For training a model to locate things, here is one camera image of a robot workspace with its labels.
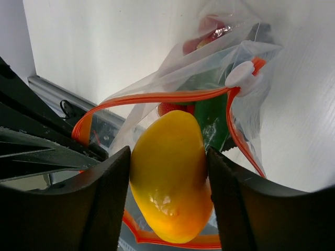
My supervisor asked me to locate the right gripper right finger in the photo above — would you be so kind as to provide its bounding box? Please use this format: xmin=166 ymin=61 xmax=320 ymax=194
xmin=207 ymin=148 xmax=334 ymax=250

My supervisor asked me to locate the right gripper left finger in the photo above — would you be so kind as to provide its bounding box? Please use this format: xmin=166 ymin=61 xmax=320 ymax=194
xmin=1 ymin=146 xmax=131 ymax=250

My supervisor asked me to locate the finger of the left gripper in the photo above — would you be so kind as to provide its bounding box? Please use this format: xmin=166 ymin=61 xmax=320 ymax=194
xmin=1 ymin=60 xmax=108 ymax=181

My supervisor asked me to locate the yellow bell pepper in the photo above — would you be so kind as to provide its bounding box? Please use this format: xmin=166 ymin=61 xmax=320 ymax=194
xmin=130 ymin=110 xmax=213 ymax=244

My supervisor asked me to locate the clear orange zip top bag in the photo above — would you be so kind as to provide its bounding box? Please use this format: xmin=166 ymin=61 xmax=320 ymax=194
xmin=72 ymin=1 xmax=282 ymax=249

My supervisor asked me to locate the red cherry tomato bunch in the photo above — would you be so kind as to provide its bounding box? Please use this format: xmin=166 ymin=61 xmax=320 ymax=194
xmin=157 ymin=14 xmax=227 ymax=117

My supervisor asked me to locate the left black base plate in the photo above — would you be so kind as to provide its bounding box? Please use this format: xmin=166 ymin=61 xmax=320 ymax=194
xmin=90 ymin=110 xmax=125 ymax=155

